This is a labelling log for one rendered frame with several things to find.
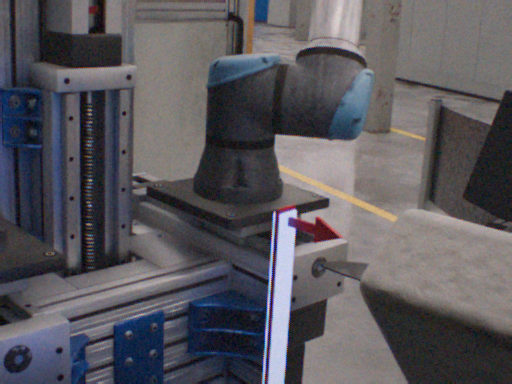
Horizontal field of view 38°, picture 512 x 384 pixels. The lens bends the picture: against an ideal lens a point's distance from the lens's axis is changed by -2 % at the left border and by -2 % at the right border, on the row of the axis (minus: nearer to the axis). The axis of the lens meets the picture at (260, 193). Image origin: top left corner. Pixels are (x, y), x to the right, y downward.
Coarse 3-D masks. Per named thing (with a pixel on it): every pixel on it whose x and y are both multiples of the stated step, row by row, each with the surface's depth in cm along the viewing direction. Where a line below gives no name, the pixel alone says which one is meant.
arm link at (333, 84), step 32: (320, 0) 121; (352, 0) 120; (320, 32) 119; (352, 32) 119; (320, 64) 116; (352, 64) 116; (288, 96) 115; (320, 96) 114; (352, 96) 114; (288, 128) 118; (320, 128) 117; (352, 128) 116
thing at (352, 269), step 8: (320, 264) 53; (328, 264) 54; (336, 264) 55; (344, 264) 56; (352, 264) 56; (360, 264) 57; (368, 264) 59; (336, 272) 52; (344, 272) 52; (352, 272) 53; (360, 272) 54; (360, 280) 51
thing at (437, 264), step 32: (416, 224) 8; (448, 224) 8; (384, 256) 8; (416, 256) 7; (448, 256) 7; (480, 256) 7; (384, 288) 7; (416, 288) 7; (448, 288) 7; (480, 288) 7; (384, 320) 8; (416, 320) 7; (448, 320) 7; (480, 320) 7; (416, 352) 8; (448, 352) 7; (480, 352) 7
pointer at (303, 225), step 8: (288, 224) 66; (296, 224) 66; (304, 224) 65; (312, 224) 65; (320, 224) 64; (328, 224) 64; (312, 232) 65; (320, 232) 64; (328, 232) 64; (336, 232) 63; (320, 240) 64
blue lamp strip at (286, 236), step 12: (288, 216) 66; (288, 228) 67; (288, 240) 67; (288, 252) 68; (276, 264) 67; (288, 264) 68; (276, 276) 67; (288, 276) 68; (276, 288) 68; (288, 288) 69; (276, 300) 68; (288, 300) 69; (276, 312) 68; (288, 312) 70; (276, 324) 69; (276, 336) 69; (276, 348) 70; (276, 360) 70; (276, 372) 70
